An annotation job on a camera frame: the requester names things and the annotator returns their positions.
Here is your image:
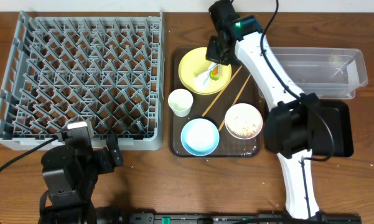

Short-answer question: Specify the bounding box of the wooden chopstick left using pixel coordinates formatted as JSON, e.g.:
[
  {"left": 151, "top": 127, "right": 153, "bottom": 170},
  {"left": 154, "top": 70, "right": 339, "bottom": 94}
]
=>
[{"left": 202, "top": 65, "right": 242, "bottom": 117}]

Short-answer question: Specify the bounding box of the wooden chopstick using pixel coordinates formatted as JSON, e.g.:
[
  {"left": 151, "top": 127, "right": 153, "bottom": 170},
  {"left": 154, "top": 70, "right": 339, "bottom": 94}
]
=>
[
  {"left": 202, "top": 65, "right": 242, "bottom": 117},
  {"left": 218, "top": 74, "right": 251, "bottom": 132}
]

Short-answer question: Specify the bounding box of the pink bowl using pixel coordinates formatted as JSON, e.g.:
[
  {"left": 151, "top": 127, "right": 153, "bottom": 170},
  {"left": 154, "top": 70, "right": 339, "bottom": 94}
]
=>
[{"left": 224, "top": 103, "right": 264, "bottom": 140}]

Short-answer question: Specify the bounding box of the black waste tray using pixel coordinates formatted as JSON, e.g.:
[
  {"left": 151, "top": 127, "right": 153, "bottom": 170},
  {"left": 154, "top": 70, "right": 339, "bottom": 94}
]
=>
[{"left": 263, "top": 99, "right": 355, "bottom": 158}]

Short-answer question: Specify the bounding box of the grey dish rack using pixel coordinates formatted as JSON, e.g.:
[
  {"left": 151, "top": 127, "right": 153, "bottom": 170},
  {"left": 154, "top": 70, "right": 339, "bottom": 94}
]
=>
[{"left": 0, "top": 12, "right": 166, "bottom": 151}]

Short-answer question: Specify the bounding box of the wooden chopstick right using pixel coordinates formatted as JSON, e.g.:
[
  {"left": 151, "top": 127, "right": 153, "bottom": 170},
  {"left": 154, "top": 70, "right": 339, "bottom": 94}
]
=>
[{"left": 218, "top": 74, "right": 251, "bottom": 132}]

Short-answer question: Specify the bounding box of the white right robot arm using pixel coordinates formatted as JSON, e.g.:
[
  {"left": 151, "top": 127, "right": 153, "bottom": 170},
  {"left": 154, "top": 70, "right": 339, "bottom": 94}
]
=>
[{"left": 206, "top": 11, "right": 353, "bottom": 222}]

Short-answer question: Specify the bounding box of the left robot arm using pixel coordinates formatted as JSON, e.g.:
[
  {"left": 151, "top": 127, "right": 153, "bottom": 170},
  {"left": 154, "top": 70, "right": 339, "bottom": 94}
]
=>
[{"left": 39, "top": 133, "right": 124, "bottom": 224}]

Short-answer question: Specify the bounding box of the yellow green snack wrapper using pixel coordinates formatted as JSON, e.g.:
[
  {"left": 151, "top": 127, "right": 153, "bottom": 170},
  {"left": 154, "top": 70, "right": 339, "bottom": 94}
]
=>
[{"left": 209, "top": 64, "right": 220, "bottom": 80}]

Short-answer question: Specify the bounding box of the white cup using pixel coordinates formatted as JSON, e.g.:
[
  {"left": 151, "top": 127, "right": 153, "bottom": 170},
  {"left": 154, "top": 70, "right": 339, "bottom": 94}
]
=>
[{"left": 167, "top": 89, "right": 194, "bottom": 117}]

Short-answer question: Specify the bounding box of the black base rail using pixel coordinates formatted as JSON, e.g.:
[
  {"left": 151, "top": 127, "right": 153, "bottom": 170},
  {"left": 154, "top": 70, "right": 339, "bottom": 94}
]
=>
[{"left": 96, "top": 207, "right": 362, "bottom": 224}]

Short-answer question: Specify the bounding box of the blue bowl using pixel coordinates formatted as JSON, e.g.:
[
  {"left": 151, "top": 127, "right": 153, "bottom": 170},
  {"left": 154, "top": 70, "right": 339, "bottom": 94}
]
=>
[{"left": 180, "top": 118, "right": 220, "bottom": 157}]

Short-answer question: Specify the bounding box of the dark brown serving tray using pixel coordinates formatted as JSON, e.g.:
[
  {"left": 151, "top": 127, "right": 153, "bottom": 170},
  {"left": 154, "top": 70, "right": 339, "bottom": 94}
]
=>
[{"left": 169, "top": 65, "right": 263, "bottom": 157}]

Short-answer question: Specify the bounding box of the yellow plate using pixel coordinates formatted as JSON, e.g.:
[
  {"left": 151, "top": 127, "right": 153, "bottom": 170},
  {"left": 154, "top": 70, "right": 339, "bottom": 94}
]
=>
[{"left": 178, "top": 47, "right": 232, "bottom": 95}]

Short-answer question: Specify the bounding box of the clear plastic bin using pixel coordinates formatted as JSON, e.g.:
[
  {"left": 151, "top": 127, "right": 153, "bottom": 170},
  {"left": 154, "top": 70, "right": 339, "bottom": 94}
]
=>
[{"left": 272, "top": 47, "right": 368, "bottom": 100}]

